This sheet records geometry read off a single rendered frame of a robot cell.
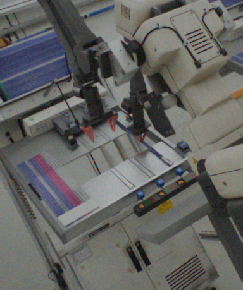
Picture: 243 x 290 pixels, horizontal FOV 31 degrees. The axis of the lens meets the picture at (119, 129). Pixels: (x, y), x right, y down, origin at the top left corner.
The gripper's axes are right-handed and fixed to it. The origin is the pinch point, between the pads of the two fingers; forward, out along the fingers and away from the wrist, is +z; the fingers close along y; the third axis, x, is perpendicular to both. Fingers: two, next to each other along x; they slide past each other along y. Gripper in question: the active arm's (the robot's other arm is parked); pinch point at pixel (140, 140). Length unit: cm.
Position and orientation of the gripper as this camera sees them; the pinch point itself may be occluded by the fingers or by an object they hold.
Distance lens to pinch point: 215.9
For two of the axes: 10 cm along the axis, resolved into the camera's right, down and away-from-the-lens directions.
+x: 5.6, 4.6, -6.9
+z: 1.1, 7.9, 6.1
